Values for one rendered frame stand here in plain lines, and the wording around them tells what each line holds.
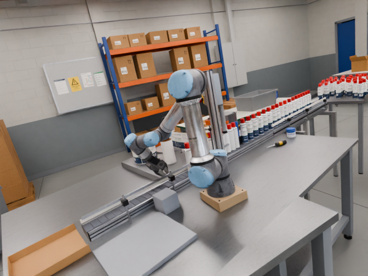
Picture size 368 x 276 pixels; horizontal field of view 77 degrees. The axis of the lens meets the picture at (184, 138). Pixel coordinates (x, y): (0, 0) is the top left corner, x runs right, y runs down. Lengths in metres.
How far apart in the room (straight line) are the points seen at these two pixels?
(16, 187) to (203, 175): 3.82
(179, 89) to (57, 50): 4.99
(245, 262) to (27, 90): 5.38
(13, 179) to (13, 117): 1.71
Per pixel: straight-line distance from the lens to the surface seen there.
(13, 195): 4.60
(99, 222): 1.33
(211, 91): 1.42
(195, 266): 0.98
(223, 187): 1.22
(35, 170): 5.98
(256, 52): 8.13
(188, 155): 1.51
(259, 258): 0.98
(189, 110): 1.02
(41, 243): 1.45
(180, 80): 0.99
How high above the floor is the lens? 1.50
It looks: 15 degrees down
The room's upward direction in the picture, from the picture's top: 12 degrees counter-clockwise
